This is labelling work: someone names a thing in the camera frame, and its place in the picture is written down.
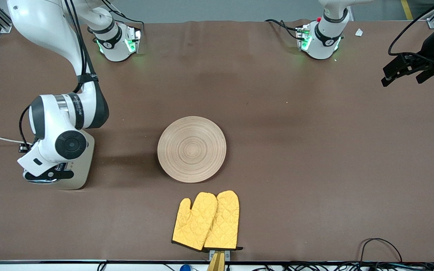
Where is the round wooden plate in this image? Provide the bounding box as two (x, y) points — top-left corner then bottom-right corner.
(157, 116), (227, 184)

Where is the beige chrome two-slot toaster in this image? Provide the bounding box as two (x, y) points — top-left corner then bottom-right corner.
(23, 130), (95, 190)

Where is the yellow quilted oven mitt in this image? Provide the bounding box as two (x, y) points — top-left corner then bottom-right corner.
(172, 192), (218, 252)
(204, 190), (243, 251)

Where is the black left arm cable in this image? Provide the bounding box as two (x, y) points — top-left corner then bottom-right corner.
(388, 0), (434, 64)

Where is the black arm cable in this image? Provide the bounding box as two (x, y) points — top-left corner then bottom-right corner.
(18, 0), (101, 153)
(388, 0), (434, 64)

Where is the black left base cable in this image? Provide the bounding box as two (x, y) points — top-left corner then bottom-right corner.
(265, 19), (301, 40)

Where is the black base cable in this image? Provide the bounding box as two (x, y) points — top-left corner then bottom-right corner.
(265, 19), (301, 40)
(106, 9), (145, 38)

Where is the black looped cable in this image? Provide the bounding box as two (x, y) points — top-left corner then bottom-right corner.
(359, 238), (403, 263)

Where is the black cable bundle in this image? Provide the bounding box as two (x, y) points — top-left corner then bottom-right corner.
(255, 262), (434, 271)

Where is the black right base cable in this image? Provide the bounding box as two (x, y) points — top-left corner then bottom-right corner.
(106, 9), (145, 38)

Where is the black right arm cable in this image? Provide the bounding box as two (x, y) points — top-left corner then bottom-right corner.
(18, 0), (101, 153)

